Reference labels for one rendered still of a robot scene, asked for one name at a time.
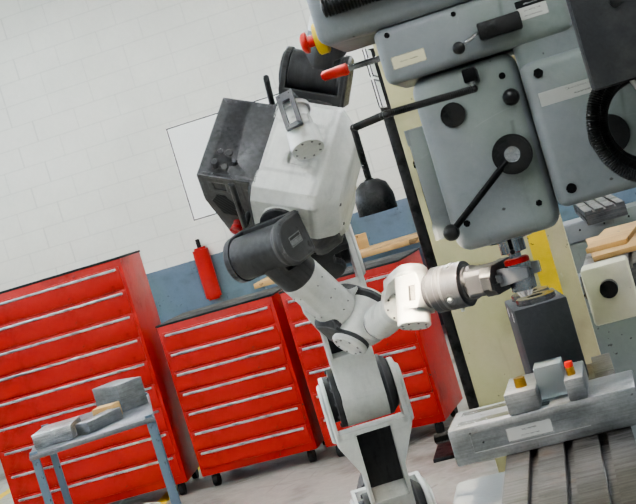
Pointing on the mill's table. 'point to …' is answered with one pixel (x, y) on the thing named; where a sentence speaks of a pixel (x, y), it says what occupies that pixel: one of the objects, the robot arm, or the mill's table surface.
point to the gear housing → (427, 31)
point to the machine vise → (548, 418)
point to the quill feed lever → (518, 148)
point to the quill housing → (467, 158)
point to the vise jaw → (516, 400)
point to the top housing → (369, 20)
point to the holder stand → (543, 327)
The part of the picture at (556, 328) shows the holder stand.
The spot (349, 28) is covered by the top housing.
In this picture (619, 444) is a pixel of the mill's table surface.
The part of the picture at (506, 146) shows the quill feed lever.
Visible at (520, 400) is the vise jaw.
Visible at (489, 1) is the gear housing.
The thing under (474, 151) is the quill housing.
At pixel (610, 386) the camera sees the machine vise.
